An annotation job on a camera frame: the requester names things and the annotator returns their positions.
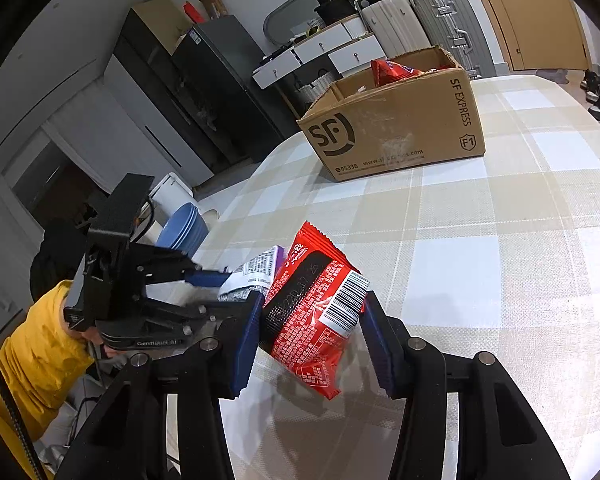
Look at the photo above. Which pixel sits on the red snack packet black stripe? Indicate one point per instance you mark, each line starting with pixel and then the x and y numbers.
pixel 305 320

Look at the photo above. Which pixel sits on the red paper bag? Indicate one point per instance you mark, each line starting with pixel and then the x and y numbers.
pixel 192 12

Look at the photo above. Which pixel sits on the black pouch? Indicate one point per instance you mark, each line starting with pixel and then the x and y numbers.
pixel 337 12

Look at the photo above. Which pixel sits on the woven laundry basket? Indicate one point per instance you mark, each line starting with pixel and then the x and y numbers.
pixel 315 90

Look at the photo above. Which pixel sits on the person's left forearm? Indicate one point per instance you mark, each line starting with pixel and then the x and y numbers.
pixel 30 375

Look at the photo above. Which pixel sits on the grey door mat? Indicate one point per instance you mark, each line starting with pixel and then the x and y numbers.
pixel 555 76

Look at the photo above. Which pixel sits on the white sliding door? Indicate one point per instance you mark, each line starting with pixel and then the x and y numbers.
pixel 145 135

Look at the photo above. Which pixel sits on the wooden door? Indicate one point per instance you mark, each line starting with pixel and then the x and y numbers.
pixel 540 10

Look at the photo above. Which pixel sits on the brown cardboard box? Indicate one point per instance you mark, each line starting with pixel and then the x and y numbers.
pixel 390 130

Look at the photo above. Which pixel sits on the white dresser with drawers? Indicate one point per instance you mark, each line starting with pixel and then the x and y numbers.
pixel 320 45

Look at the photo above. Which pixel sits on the white suitcase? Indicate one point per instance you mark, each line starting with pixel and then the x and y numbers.
pixel 395 25

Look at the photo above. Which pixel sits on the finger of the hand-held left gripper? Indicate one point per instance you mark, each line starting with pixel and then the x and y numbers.
pixel 205 315
pixel 207 278

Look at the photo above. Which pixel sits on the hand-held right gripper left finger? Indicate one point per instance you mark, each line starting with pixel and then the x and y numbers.
pixel 242 355

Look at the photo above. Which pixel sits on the brown cardboard piece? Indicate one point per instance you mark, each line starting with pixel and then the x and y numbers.
pixel 212 2

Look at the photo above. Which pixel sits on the grey oval mirror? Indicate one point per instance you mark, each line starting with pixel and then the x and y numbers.
pixel 290 15

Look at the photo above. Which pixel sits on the red triangular snack bag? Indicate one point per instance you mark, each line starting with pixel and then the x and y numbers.
pixel 392 72

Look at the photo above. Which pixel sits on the black cabinet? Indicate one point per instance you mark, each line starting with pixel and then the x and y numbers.
pixel 155 75

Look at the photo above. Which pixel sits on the dark grey refrigerator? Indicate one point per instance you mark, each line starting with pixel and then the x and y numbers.
pixel 230 85

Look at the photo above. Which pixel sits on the grey cloth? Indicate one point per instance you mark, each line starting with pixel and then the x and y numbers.
pixel 75 415

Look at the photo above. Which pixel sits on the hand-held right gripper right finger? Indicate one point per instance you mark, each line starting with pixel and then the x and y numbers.
pixel 380 355

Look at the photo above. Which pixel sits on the purple silver snack packet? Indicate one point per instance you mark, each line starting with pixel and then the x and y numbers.
pixel 257 270

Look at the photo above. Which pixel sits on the silver suitcase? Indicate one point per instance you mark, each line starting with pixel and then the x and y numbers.
pixel 455 20

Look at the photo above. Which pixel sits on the large flat cardboard box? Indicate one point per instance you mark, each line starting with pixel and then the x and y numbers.
pixel 160 20

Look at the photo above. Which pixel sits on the person's left hand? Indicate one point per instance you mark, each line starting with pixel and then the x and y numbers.
pixel 87 336

